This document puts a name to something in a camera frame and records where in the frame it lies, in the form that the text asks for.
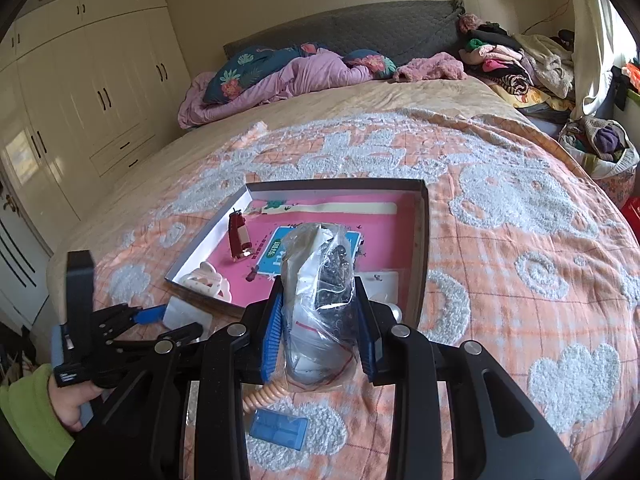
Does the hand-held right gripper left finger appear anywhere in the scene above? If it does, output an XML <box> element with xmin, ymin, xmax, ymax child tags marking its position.
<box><xmin>55</xmin><ymin>279</ymin><xmax>286</xmax><ymax>480</ymax></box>

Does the person's left hand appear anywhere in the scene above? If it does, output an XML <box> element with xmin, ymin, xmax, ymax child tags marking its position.
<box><xmin>47</xmin><ymin>375</ymin><xmax>106</xmax><ymax>434</ymax></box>

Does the cream curtain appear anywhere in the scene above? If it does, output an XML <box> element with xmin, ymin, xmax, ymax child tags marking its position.
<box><xmin>562</xmin><ymin>0</ymin><xmax>631</xmax><ymax>121</ymax></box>

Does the cream wardrobe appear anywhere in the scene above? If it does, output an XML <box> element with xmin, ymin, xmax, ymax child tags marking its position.
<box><xmin>0</xmin><ymin>0</ymin><xmax>193</xmax><ymax>256</ymax></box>

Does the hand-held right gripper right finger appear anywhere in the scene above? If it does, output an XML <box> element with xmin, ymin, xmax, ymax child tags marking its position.
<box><xmin>354</xmin><ymin>277</ymin><xmax>581</xmax><ymax>480</ymax></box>

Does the plastic bag of beads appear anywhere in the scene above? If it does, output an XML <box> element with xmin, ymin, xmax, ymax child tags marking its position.
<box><xmin>280</xmin><ymin>222</ymin><xmax>362</xmax><ymax>392</ymax></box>

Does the white stud earring card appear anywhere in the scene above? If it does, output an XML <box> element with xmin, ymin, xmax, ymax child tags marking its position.
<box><xmin>360</xmin><ymin>271</ymin><xmax>401</xmax><ymax>306</ymax></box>

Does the white door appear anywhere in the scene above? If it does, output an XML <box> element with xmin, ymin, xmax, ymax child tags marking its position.
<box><xmin>0</xmin><ymin>170</ymin><xmax>53</xmax><ymax>341</ymax></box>

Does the brown strap watch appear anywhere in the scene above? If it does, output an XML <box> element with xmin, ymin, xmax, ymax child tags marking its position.
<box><xmin>227</xmin><ymin>206</ymin><xmax>253</xmax><ymax>261</ymax></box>

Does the purple quilt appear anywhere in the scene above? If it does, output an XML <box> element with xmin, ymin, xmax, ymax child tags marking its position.
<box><xmin>178</xmin><ymin>54</ymin><xmax>373</xmax><ymax>130</ymax></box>

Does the pink fluffy garment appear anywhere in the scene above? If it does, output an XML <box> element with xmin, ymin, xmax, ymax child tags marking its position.
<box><xmin>392</xmin><ymin>52</ymin><xmax>468</xmax><ymax>83</ymax></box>

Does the red container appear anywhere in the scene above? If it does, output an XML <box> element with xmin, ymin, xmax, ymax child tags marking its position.
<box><xmin>620</xmin><ymin>195</ymin><xmax>640</xmax><ymax>241</ymax></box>

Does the pile of clothes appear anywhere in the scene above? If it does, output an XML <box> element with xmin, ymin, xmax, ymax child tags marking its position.
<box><xmin>457</xmin><ymin>14</ymin><xmax>576</xmax><ymax>111</ymax></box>

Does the beige bed sheet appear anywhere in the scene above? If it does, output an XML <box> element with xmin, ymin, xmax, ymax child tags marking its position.
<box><xmin>75</xmin><ymin>77</ymin><xmax>551</xmax><ymax>221</ymax></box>

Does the shallow cardboard box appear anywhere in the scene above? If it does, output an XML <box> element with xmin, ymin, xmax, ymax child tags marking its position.
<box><xmin>165</xmin><ymin>178</ymin><xmax>430</xmax><ymax>328</ymax></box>

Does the green window seat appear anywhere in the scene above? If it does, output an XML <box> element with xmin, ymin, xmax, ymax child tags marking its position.
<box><xmin>612</xmin><ymin>57</ymin><xmax>640</xmax><ymax>111</ymax></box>

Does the cream hair claw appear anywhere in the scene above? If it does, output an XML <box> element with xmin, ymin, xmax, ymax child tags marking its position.
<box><xmin>182</xmin><ymin>262</ymin><xmax>233</xmax><ymax>306</ymax></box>

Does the grey padded headboard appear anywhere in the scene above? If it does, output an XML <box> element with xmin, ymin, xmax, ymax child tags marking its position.
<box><xmin>223</xmin><ymin>0</ymin><xmax>468</xmax><ymax>68</ymax></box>

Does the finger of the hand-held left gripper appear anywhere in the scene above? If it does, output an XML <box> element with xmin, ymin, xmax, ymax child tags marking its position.
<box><xmin>94</xmin><ymin>303</ymin><xmax>169</xmax><ymax>335</ymax></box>
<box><xmin>110</xmin><ymin>322</ymin><xmax>204</xmax><ymax>362</ymax></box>

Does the pink printed book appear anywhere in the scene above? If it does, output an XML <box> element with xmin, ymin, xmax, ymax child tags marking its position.
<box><xmin>215</xmin><ymin>197</ymin><xmax>416</xmax><ymax>311</ymax></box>

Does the person's left forearm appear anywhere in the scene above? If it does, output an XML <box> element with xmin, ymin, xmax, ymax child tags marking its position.
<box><xmin>0</xmin><ymin>364</ymin><xmax>76</xmax><ymax>478</ymax></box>

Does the bag of clothes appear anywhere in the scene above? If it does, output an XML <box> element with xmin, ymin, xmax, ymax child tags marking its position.
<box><xmin>559</xmin><ymin>116</ymin><xmax>640</xmax><ymax>193</ymax></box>

